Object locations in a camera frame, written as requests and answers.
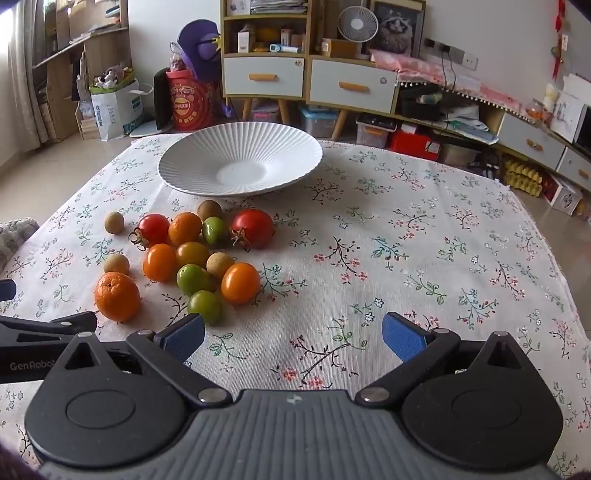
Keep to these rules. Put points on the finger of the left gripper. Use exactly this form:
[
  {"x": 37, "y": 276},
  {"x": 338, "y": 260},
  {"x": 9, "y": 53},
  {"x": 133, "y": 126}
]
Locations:
[{"x": 8, "y": 289}]

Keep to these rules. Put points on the white paper bag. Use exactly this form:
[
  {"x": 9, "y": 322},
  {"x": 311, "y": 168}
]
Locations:
[{"x": 117, "y": 111}]

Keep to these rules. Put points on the clear storage bin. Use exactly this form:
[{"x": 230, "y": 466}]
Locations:
[{"x": 318, "y": 122}]

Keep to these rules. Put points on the yellow egg carton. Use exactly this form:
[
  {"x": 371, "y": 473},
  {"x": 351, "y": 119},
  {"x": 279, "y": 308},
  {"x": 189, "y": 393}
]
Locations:
[{"x": 522, "y": 176}]

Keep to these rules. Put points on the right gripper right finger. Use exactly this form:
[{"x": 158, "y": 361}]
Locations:
[{"x": 422, "y": 353}]

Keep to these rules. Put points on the framed cat picture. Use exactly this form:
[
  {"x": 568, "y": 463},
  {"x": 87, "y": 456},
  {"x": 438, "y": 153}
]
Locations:
[{"x": 401, "y": 25}]

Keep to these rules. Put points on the wooden drawer cabinet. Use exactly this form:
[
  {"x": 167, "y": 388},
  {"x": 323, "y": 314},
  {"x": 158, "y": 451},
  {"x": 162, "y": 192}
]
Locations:
[{"x": 291, "y": 51}]

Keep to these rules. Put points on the low wooden tv cabinet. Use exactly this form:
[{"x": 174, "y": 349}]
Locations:
[{"x": 520, "y": 135}]

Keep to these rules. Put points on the tan longan fruit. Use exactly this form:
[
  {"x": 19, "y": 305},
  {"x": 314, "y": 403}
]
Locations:
[
  {"x": 116, "y": 263},
  {"x": 114, "y": 223},
  {"x": 218, "y": 263}
]

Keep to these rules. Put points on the purple plush toy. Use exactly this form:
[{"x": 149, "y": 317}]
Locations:
[{"x": 196, "y": 53}]

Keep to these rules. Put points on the wooden bookshelf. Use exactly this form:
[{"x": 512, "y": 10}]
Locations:
[{"x": 83, "y": 39}]

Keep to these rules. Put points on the green tomato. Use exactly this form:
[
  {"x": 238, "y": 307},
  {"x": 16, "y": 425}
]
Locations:
[
  {"x": 207, "y": 305},
  {"x": 192, "y": 278}
]

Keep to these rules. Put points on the small orange tomato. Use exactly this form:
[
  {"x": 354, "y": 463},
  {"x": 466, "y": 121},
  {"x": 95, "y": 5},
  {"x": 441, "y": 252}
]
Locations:
[{"x": 240, "y": 283}]

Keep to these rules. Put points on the white ribbed plate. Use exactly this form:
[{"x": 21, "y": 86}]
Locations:
[{"x": 239, "y": 159}]

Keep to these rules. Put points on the pink cloth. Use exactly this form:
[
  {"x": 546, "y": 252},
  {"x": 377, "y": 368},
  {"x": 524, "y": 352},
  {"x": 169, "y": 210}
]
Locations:
[{"x": 412, "y": 69}]

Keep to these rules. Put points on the large orange mandarin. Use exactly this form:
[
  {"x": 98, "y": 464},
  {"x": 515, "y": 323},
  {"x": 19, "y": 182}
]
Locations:
[{"x": 117, "y": 297}]

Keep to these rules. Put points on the green-red tomato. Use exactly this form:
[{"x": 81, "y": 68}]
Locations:
[{"x": 215, "y": 232}]

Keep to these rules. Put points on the yellow-orange tomato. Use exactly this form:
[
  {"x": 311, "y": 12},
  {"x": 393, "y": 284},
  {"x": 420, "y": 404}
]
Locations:
[{"x": 193, "y": 253}]

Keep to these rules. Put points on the white desk fan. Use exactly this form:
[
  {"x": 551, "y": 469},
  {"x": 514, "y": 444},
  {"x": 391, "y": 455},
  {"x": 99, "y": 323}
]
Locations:
[{"x": 359, "y": 25}]

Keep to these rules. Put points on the brown longan fruit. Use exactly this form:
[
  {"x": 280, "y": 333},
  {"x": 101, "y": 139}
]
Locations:
[{"x": 209, "y": 208}]

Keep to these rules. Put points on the floral tablecloth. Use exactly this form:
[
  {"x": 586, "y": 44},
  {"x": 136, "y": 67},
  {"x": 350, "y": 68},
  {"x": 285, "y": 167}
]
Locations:
[{"x": 367, "y": 233}]

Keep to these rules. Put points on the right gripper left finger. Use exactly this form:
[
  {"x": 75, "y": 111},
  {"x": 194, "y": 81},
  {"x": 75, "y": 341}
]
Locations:
[{"x": 163, "y": 354}]

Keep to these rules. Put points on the red box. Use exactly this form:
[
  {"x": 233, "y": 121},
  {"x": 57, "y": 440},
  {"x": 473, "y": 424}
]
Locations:
[{"x": 415, "y": 145}]

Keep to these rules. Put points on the red tomato with stem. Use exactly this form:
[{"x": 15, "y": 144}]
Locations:
[{"x": 152, "y": 229}]

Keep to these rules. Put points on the large red tomato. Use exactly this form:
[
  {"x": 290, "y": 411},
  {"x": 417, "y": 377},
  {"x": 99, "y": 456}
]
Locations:
[{"x": 251, "y": 228}]

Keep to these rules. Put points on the red gift bucket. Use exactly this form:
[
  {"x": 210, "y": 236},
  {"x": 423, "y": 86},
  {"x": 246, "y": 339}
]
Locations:
[{"x": 192, "y": 100}]

